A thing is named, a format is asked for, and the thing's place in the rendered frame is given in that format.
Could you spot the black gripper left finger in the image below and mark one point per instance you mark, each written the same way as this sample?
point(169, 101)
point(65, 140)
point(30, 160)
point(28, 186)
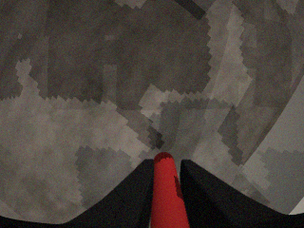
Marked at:
point(129, 205)

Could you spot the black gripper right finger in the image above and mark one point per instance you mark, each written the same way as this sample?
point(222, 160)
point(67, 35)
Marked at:
point(211, 203)

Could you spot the red peg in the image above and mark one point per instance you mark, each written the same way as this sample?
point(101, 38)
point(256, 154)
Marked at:
point(168, 207)

